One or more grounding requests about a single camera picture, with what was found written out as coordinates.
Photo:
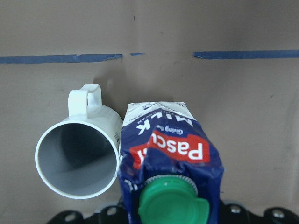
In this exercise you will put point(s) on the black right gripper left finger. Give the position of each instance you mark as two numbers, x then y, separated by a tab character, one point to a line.
112	214

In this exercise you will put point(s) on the white mug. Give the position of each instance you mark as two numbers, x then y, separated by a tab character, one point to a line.
79	157

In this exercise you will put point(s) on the blue white milk carton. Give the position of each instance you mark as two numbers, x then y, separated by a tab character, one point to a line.
170	172

